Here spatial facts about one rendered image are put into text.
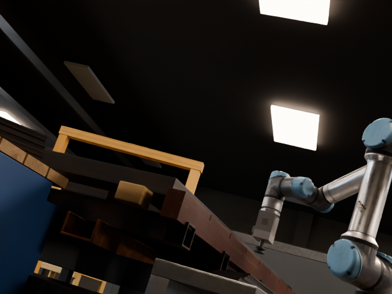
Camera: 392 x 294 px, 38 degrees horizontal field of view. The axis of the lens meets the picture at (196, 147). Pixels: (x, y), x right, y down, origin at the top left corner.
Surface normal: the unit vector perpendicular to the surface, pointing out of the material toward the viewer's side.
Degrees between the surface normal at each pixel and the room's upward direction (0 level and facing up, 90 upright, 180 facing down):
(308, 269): 90
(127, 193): 90
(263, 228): 90
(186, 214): 90
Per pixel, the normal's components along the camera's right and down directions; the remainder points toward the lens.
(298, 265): -0.30, -0.36
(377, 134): -0.69, -0.53
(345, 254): -0.78, -0.30
